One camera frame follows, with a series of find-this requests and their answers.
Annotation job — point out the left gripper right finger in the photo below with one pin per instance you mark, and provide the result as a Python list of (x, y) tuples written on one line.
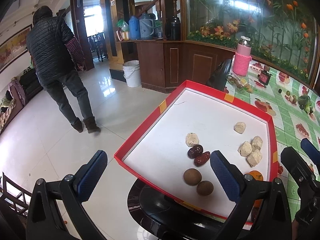
[(229, 176)]

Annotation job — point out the brown longan fruit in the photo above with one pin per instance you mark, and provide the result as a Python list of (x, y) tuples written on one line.
[(192, 177)]

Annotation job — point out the blue thermos jug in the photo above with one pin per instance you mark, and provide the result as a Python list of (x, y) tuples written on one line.
[(134, 28)]

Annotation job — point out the framed wall painting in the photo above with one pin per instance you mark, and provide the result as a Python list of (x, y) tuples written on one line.
[(14, 47)]

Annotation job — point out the wooden cabinet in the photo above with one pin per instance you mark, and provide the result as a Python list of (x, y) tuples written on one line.
[(165, 64)]

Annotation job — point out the dark jujube date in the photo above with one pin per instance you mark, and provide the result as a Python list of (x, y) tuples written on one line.
[(195, 151)]

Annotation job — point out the pink knit-sleeved bottle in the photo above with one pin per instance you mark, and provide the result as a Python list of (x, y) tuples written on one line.
[(242, 56)]

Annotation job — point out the black jar with cork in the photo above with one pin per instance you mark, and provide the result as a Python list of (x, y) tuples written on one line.
[(264, 76)]

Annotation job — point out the snack packets pile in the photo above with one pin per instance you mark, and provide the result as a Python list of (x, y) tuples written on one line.
[(239, 82)]

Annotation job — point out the red jujube date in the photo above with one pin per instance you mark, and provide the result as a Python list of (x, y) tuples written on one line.
[(202, 159)]

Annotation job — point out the small beige cake piece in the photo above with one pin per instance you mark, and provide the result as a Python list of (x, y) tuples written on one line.
[(191, 139)]

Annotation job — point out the orange tangerine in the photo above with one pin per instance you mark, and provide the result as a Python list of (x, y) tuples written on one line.
[(253, 175)]

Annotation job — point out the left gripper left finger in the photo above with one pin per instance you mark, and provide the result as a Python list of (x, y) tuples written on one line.
[(88, 175)]

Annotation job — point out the green bok choy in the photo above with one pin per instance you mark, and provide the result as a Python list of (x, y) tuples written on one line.
[(304, 103)]

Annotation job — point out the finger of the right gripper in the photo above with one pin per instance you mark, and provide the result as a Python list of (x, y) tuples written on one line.
[(311, 151)]

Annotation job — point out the white plastic bucket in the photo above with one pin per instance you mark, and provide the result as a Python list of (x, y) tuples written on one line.
[(131, 71)]

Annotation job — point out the beige cake block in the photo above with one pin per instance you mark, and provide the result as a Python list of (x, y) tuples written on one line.
[(254, 158), (240, 127), (256, 143), (245, 149)]

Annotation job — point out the person in dark jacket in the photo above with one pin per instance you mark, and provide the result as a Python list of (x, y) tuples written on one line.
[(57, 56)]

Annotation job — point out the red white tray box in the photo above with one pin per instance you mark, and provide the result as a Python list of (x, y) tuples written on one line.
[(171, 150)]

